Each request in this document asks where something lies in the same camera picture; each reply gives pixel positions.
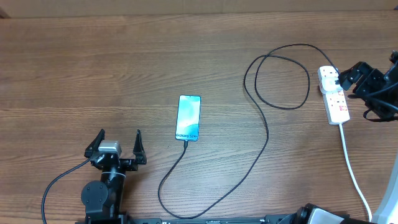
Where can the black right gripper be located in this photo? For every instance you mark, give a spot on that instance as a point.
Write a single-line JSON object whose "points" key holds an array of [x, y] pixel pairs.
{"points": [[369, 81]]}

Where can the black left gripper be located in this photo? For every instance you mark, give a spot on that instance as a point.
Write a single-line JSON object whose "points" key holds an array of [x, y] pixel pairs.
{"points": [[137, 150]]}

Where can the blue Galaxy smartphone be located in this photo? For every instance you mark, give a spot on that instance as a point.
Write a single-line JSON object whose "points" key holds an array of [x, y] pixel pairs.
{"points": [[188, 118]]}

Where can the white power strip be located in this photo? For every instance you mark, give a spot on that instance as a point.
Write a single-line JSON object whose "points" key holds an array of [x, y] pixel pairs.
{"points": [[335, 103]]}

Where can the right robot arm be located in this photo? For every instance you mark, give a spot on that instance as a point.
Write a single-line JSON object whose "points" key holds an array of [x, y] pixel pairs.
{"points": [[381, 109]]}

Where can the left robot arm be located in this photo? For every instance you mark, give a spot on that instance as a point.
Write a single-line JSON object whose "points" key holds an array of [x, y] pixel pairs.
{"points": [[103, 198]]}

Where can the white charger plug adapter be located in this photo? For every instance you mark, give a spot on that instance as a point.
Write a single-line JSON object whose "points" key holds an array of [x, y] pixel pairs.
{"points": [[329, 85]]}

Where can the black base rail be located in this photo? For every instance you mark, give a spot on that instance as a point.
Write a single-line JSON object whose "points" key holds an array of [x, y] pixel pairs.
{"points": [[268, 219]]}

